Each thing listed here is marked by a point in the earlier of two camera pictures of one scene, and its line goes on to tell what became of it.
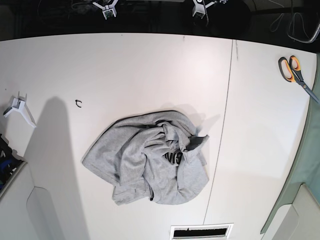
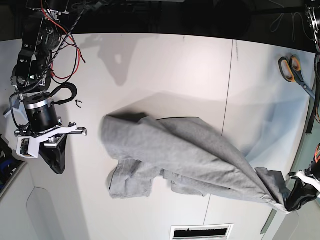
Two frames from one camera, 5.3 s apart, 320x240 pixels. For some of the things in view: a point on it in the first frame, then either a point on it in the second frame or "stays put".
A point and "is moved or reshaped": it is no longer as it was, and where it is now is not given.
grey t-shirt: [153, 156] is moved or reshaped
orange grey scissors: [290, 70] stays put
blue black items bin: [11, 165] stays put
